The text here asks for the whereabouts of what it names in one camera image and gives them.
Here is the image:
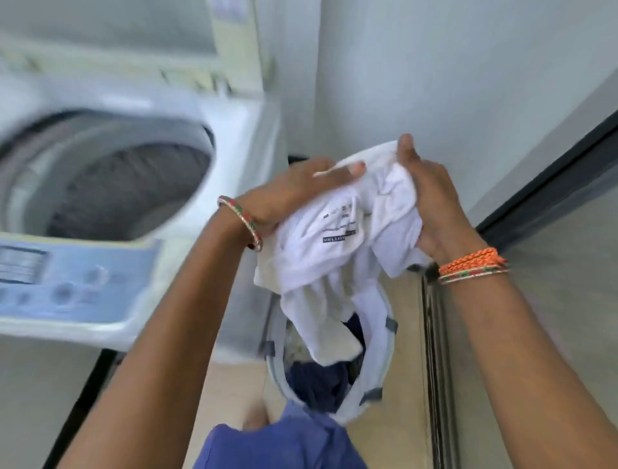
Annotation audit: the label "person's right hand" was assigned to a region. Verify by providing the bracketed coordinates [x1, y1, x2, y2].
[395, 133, 486, 267]

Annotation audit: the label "person's left hand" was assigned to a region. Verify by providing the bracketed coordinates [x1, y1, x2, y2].
[235, 157, 367, 238]

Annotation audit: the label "white blue washing machine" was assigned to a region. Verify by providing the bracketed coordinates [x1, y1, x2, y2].
[0, 0, 290, 366]

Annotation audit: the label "white garment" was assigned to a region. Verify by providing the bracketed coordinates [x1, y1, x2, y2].
[253, 140, 433, 368]

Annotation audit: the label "white round laundry hamper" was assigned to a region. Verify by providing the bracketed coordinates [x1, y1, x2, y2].
[263, 270, 399, 426]

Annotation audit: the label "navy blue clothes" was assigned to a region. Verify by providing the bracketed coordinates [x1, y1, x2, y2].
[285, 314, 368, 414]

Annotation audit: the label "person's right forearm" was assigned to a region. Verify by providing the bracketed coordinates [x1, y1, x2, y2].
[446, 273, 618, 469]

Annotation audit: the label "person's left forearm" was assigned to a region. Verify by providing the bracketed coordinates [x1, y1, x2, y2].
[57, 212, 257, 469]

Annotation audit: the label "person's bare foot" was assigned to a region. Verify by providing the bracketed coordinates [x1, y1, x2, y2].
[241, 403, 271, 434]

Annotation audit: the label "person's blue tunic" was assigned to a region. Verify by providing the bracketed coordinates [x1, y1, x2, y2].
[192, 401, 368, 469]

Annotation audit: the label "thin multicolour bangle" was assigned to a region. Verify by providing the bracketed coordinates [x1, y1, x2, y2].
[216, 195, 264, 253]

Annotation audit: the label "beaded green red bangle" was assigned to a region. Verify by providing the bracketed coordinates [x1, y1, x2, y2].
[438, 264, 510, 286]

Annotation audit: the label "orange thread bracelet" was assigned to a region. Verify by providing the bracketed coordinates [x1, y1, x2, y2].
[438, 247, 508, 277]

